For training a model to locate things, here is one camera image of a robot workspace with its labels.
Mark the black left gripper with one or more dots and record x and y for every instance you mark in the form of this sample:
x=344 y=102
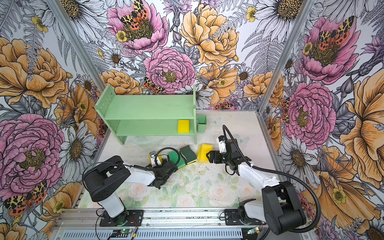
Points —
x=164 y=162

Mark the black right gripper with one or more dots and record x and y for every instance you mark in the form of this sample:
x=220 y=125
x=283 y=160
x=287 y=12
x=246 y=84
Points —
x=212 y=153

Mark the small yellow sponge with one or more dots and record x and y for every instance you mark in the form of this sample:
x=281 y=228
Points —
x=159 y=160

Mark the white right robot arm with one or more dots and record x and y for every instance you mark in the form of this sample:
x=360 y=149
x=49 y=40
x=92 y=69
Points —
x=280 y=207

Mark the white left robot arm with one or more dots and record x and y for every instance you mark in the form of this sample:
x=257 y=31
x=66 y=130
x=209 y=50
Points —
x=104 y=179

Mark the green metal shelf unit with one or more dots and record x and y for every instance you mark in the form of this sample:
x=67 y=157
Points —
x=146 y=115

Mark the large yellow sponge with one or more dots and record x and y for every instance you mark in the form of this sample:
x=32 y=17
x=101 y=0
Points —
x=203 y=150

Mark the light green scrub sponge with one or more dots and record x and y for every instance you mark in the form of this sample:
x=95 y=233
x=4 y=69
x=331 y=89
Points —
x=174 y=157

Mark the dark green scrub sponge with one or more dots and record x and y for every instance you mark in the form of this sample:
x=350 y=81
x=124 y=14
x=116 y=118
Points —
x=188 y=155

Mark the green circuit board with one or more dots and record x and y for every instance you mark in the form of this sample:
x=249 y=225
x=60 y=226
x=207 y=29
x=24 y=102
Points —
x=122 y=232

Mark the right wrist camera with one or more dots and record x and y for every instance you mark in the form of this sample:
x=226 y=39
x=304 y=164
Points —
x=221 y=140

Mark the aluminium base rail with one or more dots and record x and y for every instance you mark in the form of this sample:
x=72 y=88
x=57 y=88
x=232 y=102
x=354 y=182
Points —
x=156 y=224

